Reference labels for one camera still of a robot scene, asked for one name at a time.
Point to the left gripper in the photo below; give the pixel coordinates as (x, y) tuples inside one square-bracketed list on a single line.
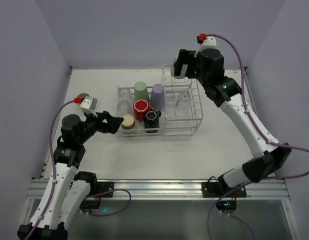
[(103, 121)]

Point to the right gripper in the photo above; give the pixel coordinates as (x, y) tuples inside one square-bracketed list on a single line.
[(188, 63)]

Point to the light green cup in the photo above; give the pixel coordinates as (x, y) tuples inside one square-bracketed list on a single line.
[(183, 69)]

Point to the clear glass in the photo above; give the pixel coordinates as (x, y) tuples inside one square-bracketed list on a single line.
[(123, 108), (124, 93), (183, 100)]

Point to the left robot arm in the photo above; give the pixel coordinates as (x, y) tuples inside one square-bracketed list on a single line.
[(67, 186)]

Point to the green cup in low rack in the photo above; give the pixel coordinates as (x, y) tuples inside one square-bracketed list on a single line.
[(141, 91)]

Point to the cream and brown cup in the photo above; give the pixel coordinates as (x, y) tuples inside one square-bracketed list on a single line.
[(128, 125)]

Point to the red mug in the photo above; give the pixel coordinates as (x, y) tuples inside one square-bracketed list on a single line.
[(140, 109)]

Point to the black mug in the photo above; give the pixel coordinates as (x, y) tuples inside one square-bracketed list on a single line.
[(152, 121)]

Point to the purple cup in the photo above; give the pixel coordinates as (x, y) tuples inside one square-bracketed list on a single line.
[(157, 97)]

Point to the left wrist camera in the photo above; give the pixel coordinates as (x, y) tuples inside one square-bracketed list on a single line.
[(88, 105)]

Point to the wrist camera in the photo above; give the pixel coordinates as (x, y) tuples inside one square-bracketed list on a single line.
[(205, 42), (88, 105)]

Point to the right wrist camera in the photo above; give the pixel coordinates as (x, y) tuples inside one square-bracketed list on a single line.
[(205, 42)]

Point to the low white wire rack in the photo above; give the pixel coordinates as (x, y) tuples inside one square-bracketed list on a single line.
[(139, 130)]

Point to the tall white wire rack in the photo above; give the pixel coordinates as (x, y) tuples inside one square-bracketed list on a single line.
[(183, 113)]

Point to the aluminium mounting rail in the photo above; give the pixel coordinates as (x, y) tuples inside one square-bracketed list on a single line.
[(191, 189)]

